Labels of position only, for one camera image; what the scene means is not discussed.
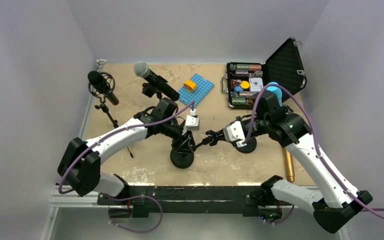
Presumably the blue studded baseplate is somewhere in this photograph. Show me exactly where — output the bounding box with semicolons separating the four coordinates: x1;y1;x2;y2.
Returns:
178;73;214;108

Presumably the black condenser microphone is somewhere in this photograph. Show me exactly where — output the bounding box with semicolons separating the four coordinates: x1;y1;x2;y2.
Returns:
87;70;120;106

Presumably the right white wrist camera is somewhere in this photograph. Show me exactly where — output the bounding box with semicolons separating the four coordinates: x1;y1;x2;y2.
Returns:
222;120;247;148

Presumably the blue handheld microphone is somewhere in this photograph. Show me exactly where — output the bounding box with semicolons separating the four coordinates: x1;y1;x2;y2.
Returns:
266;81;283;107

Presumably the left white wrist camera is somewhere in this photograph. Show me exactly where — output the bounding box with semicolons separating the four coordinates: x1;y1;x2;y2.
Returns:
184;109;200;131

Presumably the orange yellow toy brick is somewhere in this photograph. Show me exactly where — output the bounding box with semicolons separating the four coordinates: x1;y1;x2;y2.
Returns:
183;79;197;92

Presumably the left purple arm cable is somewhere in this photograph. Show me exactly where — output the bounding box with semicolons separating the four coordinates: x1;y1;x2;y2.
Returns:
57;100;196;195

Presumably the black tripod shock-mount stand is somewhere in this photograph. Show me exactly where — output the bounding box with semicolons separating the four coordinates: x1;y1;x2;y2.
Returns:
87;72;135;159

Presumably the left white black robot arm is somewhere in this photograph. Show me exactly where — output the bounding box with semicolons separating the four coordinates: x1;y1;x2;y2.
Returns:
57;97;197;205

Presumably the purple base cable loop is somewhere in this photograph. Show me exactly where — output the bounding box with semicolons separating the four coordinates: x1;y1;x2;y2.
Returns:
107;194;164;234

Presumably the black stand behind left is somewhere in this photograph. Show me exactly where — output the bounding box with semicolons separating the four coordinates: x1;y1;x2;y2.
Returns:
141;83;163;100

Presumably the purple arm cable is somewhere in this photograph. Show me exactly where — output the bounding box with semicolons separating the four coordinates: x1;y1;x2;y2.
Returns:
57;100;196;195
243;82;384;225

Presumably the gold handheld microphone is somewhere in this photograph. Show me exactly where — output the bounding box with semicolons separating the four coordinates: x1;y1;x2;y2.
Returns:
283;148;295;183

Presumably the yellow poker chip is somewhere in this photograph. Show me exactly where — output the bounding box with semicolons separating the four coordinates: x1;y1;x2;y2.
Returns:
240;81;250;90

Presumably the black stand with shock mount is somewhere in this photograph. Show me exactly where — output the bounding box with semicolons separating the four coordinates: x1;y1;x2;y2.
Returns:
236;137;257;154

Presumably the black poker chip case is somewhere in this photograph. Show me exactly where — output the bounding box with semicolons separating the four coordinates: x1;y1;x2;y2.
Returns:
221;37;308;110

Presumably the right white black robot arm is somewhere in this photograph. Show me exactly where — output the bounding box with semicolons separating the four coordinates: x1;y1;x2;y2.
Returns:
207;91;373;234

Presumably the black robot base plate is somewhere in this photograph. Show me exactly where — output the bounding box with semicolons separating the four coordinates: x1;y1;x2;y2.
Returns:
97;184;291;218

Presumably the black round-base mic stand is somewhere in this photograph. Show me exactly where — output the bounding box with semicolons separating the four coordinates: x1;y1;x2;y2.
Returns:
169;138;205;169

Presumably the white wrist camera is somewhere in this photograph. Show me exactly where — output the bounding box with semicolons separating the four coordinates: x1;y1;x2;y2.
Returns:
184;109;200;131
222;120;247;148

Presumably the black silver-grille microphone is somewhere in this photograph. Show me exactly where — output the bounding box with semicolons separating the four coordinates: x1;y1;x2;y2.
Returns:
133;61;180;101

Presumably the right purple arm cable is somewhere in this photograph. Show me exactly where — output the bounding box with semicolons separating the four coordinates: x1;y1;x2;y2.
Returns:
243;82;384;225

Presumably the white card deck box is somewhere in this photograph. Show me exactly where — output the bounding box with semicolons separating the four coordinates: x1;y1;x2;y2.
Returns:
248;77;264;92

